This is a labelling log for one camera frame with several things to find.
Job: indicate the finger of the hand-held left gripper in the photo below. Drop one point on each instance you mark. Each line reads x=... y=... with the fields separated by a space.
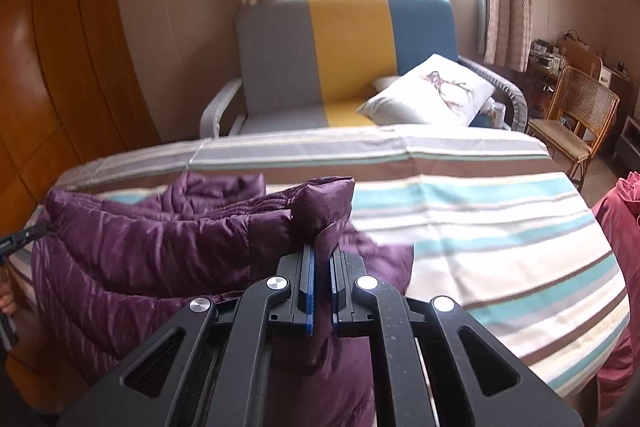
x=22 y=238

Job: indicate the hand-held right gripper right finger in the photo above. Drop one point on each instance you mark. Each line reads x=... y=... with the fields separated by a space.
x=334 y=292

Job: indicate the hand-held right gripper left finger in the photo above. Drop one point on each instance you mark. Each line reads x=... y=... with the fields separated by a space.
x=310 y=287

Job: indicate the purple down jacket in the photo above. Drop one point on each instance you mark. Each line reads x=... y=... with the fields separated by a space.
x=150 y=237

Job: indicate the person's left hand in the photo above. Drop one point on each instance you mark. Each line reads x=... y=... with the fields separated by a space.
x=5 y=297

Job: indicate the striped bed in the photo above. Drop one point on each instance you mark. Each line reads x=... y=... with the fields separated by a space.
x=475 y=227

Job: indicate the wooden wardrobe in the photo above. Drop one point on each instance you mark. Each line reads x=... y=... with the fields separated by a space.
x=60 y=57

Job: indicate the small plain white pillow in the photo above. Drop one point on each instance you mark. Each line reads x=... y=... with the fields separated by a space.
x=386 y=82

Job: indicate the white printed pillow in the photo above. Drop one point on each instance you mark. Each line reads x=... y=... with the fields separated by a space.
x=435 y=92

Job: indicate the grey yellow blue sofa chair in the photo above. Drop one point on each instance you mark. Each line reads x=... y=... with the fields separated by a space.
x=280 y=57

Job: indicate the small white container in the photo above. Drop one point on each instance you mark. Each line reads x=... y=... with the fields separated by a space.
x=498 y=113

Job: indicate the pink ruffled cloth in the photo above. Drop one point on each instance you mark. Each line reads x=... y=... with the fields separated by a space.
x=617 y=217

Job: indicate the rattan chair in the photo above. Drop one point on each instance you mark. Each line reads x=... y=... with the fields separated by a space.
x=587 y=107

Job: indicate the cluttered wooden desk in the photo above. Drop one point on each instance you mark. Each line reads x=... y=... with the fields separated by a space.
x=580 y=54

